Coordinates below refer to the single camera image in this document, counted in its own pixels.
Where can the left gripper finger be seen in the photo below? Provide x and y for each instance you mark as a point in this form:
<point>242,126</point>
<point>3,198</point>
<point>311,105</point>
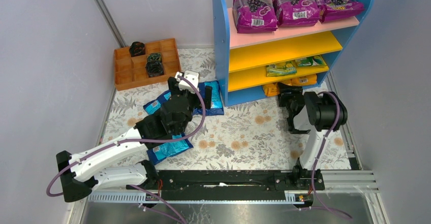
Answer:
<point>208,96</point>
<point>173,85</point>

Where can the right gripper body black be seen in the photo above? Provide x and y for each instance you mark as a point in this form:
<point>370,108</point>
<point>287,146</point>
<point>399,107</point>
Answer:
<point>291,100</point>

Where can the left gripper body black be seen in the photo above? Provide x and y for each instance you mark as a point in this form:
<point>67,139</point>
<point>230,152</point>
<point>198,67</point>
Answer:
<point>183,94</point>

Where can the orange mango candy bag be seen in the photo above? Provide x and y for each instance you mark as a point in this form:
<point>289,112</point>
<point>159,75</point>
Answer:
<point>271,89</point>

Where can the yellow green Fox's candy bag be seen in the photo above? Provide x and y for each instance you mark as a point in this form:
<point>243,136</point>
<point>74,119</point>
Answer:
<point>280,69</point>

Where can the large blue candy bag front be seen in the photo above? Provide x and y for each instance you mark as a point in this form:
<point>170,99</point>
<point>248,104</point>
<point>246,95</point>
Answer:
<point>166,150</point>

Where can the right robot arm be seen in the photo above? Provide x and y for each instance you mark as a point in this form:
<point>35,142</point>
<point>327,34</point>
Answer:
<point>318,116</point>

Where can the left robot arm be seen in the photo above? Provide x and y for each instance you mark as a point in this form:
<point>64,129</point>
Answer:
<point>130,158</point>

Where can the blue candy bag right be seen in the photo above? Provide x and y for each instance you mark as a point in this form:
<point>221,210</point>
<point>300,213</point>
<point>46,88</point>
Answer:
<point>216,108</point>

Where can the orange candy bag under shelf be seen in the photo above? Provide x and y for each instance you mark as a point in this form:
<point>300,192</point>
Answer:
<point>304,80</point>

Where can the blue candy bag middle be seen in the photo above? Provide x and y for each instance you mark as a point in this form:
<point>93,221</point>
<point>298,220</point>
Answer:
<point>152,106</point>

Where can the blue shelf unit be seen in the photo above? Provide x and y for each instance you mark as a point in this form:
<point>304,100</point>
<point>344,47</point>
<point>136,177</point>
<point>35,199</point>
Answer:
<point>241,59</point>

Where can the middle purple candy bag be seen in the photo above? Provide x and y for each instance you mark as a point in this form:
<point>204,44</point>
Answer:
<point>291,13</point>

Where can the purple candy bag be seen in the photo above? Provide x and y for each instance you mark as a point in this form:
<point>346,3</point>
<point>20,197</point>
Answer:
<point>332,10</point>
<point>291,13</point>
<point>254,16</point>

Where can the left purple candy bag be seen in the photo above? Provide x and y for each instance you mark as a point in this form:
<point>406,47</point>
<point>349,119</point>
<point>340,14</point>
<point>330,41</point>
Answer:
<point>254,16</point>

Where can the right purple candy bag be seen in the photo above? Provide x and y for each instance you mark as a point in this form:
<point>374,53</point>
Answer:
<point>332,10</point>

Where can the black tape roll front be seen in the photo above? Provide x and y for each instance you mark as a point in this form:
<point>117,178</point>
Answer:
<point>154,69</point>

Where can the black tape roll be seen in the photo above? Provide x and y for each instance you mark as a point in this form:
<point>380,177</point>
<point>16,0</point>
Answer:
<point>154,69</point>
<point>154,57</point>
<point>137,49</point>

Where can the black tape roll middle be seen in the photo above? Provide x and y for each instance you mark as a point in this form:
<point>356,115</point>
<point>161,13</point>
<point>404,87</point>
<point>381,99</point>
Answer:
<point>154,57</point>

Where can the wooden compartment tray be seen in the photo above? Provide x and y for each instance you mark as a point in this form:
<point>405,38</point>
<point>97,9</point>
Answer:
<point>130,72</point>

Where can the black tape roll back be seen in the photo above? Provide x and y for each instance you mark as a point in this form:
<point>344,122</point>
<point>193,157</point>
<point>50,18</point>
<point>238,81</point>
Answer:
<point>137,49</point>

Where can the floral table mat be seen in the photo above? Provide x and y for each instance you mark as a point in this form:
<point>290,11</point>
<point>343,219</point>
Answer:
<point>249,136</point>

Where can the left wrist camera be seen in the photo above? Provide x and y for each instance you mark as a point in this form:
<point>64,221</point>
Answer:
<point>188,80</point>

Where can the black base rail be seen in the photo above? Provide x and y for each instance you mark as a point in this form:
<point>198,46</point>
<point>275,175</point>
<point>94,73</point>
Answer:
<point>217,185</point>

